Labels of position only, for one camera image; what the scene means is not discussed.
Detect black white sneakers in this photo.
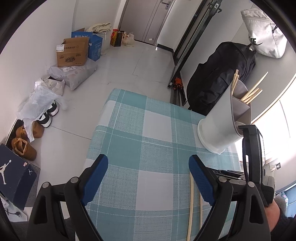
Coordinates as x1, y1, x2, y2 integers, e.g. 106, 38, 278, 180
37, 101, 59, 128

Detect white plastic bag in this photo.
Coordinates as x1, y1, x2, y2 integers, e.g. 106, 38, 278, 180
16, 85, 68, 142

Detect grey plastic parcel bag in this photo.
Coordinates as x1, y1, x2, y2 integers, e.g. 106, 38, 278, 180
47, 64, 97, 90

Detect red yellow shopping bag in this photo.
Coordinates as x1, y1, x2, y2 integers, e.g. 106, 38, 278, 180
110, 29, 125, 47

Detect brown cardboard box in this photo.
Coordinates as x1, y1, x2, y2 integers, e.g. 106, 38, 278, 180
56, 37, 89, 67

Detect brown boots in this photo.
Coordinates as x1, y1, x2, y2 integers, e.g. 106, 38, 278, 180
11, 121, 44, 161

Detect chopsticks bundle in holder back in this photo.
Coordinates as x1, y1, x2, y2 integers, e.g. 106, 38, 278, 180
231, 69, 239, 95

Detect wooden chopstick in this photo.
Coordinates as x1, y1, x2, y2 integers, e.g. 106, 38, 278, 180
199, 193, 203, 230
186, 173, 194, 241

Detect chopsticks bundle in holder side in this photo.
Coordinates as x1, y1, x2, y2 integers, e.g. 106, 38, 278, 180
240, 72, 268, 104

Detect right hand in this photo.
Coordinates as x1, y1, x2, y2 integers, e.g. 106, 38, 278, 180
265, 200, 280, 232

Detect white utensil holder grey insert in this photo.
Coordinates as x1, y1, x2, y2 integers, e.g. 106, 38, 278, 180
197, 80, 251, 154

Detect beige cloth bag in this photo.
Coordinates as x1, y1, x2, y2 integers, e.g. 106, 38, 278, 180
86, 23, 112, 55

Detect dark blue Jordan shoebox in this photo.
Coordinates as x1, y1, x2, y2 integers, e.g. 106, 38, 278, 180
0, 144, 37, 210

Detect black backpack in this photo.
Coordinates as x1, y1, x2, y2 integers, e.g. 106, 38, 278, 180
186, 42, 256, 115

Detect black folded metal stand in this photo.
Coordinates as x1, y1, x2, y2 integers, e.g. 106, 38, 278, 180
168, 0, 222, 106

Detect blue cardboard box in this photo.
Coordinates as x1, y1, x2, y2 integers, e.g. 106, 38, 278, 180
71, 31, 103, 61

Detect grey door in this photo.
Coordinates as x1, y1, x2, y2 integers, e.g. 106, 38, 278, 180
118, 0, 175, 45

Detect teal checked tablecloth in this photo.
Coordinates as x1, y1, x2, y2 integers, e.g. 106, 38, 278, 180
85, 89, 240, 240

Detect white sling bag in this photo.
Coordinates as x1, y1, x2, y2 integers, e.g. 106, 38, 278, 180
241, 8, 287, 59

